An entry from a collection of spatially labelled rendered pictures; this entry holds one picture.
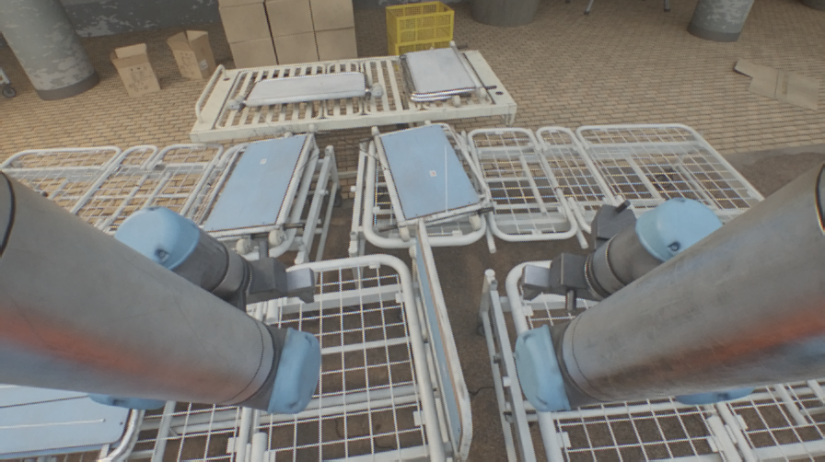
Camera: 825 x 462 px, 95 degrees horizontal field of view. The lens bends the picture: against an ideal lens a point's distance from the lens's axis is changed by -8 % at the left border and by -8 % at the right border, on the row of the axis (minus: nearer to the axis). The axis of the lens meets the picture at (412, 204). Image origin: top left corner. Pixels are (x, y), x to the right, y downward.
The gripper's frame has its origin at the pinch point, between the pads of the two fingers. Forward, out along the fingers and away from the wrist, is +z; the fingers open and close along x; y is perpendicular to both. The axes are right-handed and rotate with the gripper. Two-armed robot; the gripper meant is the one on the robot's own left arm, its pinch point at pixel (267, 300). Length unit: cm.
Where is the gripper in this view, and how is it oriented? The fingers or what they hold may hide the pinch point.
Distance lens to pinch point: 73.4
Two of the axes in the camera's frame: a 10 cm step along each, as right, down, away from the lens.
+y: -1.9, -8.9, 4.2
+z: 0.8, 4.2, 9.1
